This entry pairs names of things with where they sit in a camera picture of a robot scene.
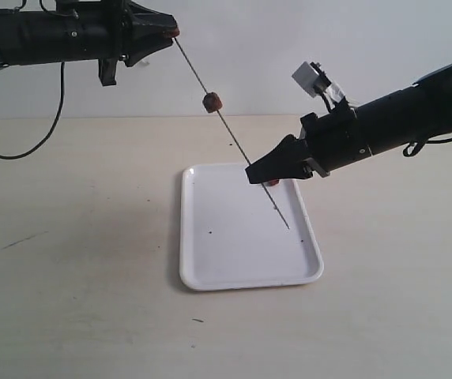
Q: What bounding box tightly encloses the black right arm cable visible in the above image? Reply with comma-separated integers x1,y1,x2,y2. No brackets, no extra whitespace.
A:
320,88,452,157

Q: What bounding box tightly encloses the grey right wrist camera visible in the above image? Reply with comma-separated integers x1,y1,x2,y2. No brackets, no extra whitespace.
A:
292,62,345,103

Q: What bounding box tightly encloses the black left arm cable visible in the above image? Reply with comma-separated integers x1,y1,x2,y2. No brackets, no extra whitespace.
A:
0,0,67,160

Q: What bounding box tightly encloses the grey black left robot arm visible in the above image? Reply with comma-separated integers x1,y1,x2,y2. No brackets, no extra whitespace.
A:
0,1,179,86

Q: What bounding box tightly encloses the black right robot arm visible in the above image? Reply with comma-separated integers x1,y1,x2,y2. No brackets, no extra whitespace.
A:
246,64,452,184

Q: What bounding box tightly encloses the white plastic tray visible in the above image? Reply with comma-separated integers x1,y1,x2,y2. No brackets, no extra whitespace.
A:
179,163,324,291

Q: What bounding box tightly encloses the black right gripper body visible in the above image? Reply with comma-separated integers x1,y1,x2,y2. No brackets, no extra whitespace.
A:
299,100,372,176

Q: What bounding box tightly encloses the thin metal skewer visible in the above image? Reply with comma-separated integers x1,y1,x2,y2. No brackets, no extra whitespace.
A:
173,36,290,230

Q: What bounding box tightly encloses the dark brown rounded block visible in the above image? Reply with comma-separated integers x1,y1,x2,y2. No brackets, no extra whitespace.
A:
202,92,223,114

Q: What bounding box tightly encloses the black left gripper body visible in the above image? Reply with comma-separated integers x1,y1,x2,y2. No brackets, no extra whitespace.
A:
55,1,138,86

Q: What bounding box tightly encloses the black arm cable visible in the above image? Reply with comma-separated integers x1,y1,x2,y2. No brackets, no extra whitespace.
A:
0,0,67,160
320,88,452,157

